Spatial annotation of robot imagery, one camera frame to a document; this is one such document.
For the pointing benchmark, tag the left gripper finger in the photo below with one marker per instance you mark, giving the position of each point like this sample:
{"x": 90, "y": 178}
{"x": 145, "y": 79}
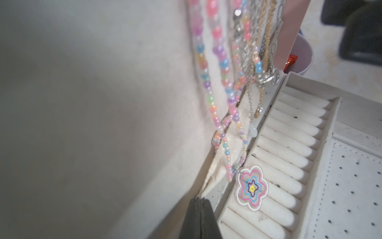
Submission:
{"x": 200, "y": 222}

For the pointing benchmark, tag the pink jewelry box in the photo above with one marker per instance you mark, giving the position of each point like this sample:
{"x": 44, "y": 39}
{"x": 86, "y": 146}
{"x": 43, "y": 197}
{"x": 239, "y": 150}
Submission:
{"x": 108, "y": 109}

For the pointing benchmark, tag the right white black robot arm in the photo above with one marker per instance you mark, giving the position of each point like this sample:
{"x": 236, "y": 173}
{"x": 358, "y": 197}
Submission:
{"x": 362, "y": 22}

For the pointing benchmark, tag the red yellow snack packet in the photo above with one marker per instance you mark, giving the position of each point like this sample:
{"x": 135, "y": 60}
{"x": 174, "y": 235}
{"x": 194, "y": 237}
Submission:
{"x": 290, "y": 62}

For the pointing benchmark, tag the purple bowl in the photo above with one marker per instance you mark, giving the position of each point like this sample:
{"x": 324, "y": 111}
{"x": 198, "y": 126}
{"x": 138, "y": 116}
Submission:
{"x": 305, "y": 53}

